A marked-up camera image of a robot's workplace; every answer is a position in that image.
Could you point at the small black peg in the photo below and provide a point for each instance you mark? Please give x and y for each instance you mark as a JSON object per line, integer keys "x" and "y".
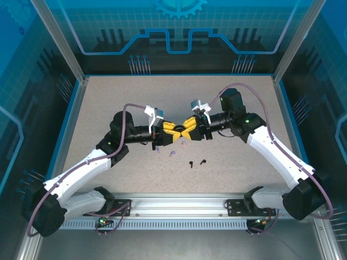
{"x": 191, "y": 163}

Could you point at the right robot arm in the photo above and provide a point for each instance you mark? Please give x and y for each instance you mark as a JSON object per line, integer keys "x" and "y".
{"x": 276, "y": 154}

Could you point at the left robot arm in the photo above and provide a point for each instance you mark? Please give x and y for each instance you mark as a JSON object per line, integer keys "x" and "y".
{"x": 81, "y": 168}

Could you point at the base wiring bundle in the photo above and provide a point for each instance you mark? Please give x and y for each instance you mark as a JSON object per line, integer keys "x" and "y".
{"x": 261, "y": 221}
{"x": 104, "y": 221}

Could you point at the aluminium side rail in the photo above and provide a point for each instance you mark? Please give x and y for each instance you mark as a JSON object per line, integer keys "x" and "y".
{"x": 72, "y": 127}
{"x": 283, "y": 108}

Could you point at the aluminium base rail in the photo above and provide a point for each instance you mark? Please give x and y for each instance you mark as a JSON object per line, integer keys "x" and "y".
{"x": 179, "y": 203}

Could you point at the aluminium frame post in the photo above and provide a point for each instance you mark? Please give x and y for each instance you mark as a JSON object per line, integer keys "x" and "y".
{"x": 58, "y": 40}
{"x": 298, "y": 40}

